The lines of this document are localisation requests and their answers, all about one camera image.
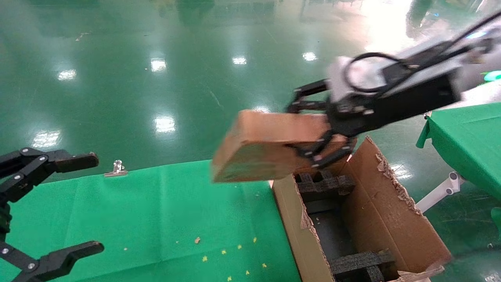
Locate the large green tablecloth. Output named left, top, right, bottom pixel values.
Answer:
left=0, top=160, right=302, bottom=282

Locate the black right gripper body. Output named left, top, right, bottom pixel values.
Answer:
left=327, top=70, right=460, bottom=136

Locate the large open cardboard carton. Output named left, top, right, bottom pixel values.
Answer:
left=272, top=135, right=452, bottom=282

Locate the black camera cable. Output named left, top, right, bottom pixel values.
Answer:
left=344, top=10, right=501, bottom=94

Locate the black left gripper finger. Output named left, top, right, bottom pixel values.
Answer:
left=0, top=241, right=105, bottom=282
left=0, top=148, right=99, bottom=204

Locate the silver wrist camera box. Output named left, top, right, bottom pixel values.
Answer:
left=327, top=56, right=388, bottom=103

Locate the black foam insert block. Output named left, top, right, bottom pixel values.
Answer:
left=294, top=169, right=356, bottom=203

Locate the black foam insert strip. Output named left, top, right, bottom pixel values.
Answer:
left=329, top=250, right=396, bottom=282

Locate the white table leg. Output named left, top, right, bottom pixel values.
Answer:
left=416, top=172, right=464, bottom=214

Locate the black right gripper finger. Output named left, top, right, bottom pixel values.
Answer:
left=288, top=80, right=331, bottom=115
left=292, top=129, right=357, bottom=169

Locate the small brown cardboard box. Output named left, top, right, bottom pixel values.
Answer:
left=211, top=110, right=355, bottom=184

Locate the green tablecloth with draped corner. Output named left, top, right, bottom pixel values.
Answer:
left=416, top=103, right=501, bottom=200

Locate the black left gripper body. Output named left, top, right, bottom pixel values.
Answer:
left=0, top=204, right=11, bottom=235

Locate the silver camera mounting bracket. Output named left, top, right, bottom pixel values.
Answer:
left=382, top=37, right=474, bottom=85

